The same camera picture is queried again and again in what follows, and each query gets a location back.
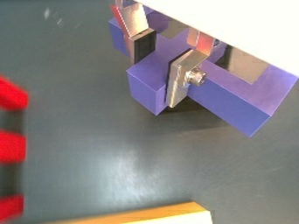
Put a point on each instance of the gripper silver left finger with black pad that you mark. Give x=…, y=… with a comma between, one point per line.
x=139, y=35

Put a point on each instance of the red interlocking puzzle block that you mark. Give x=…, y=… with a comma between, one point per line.
x=13, y=99

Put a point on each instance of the yellow slotted board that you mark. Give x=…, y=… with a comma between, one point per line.
x=185, y=213

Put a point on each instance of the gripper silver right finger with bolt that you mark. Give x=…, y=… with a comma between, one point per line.
x=184, y=67

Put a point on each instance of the purple interlocking puzzle block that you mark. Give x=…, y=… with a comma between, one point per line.
x=243, y=104

